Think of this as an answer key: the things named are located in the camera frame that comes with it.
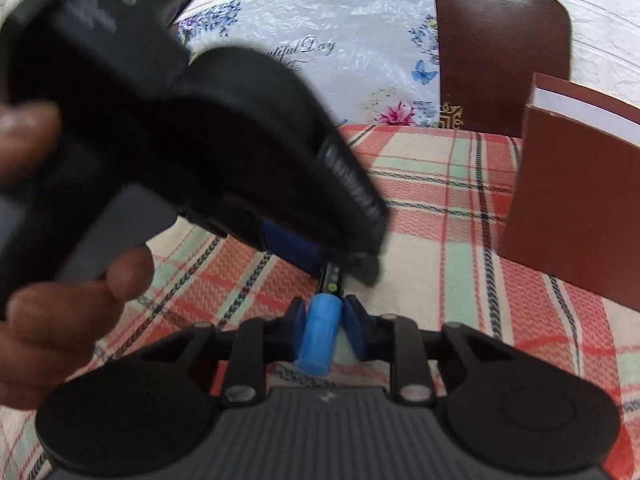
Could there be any light blue cylinder object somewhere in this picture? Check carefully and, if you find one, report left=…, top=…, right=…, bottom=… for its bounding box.
left=296, top=294, right=343, bottom=377

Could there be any person's left hand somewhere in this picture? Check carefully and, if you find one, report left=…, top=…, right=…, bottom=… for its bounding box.
left=0, top=102, right=156, bottom=411

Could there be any plaid bed sheet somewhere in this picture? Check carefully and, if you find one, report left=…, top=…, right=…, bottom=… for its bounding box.
left=0, top=122, right=640, bottom=480

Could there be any floral white pillow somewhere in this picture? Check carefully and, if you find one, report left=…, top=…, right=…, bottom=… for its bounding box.
left=177, top=0, right=440, bottom=127

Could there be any brown storage box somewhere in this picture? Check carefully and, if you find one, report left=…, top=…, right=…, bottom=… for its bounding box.
left=498, top=74, right=639, bottom=310

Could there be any brown box lid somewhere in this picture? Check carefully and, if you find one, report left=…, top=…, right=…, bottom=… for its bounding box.
left=435, top=0, right=572, bottom=138

